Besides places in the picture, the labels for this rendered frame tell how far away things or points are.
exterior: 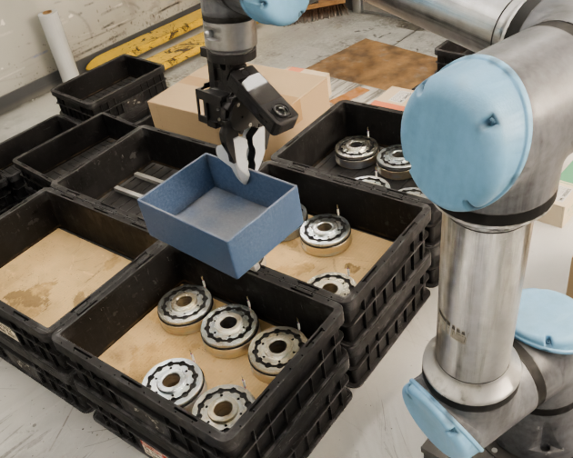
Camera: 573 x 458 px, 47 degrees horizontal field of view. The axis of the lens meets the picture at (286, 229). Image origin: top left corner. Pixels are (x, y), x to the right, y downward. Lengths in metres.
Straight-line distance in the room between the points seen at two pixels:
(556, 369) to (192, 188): 0.61
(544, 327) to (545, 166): 0.36
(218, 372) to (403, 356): 0.36
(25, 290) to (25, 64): 3.18
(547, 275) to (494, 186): 0.94
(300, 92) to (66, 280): 0.78
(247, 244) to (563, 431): 0.50
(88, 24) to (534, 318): 4.12
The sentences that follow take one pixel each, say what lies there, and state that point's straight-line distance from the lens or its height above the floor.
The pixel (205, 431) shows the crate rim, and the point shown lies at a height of 0.93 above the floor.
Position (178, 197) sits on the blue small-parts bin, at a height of 1.09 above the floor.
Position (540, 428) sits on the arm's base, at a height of 0.87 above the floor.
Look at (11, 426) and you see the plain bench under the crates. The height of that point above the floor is 0.70.
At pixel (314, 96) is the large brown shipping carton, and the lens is 1.82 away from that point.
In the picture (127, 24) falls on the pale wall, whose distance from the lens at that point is 4.91.
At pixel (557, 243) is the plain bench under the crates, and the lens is 1.56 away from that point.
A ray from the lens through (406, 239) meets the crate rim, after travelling 1.19.
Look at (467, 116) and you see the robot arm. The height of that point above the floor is 1.42.
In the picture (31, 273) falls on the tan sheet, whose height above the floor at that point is 0.83.
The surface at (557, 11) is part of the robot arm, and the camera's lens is 0.67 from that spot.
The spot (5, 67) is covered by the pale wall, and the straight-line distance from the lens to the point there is 4.50.
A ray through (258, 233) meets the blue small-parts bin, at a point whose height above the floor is 1.11.
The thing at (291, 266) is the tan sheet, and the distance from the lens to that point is 1.31.
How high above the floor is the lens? 1.68
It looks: 37 degrees down
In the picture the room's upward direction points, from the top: 10 degrees counter-clockwise
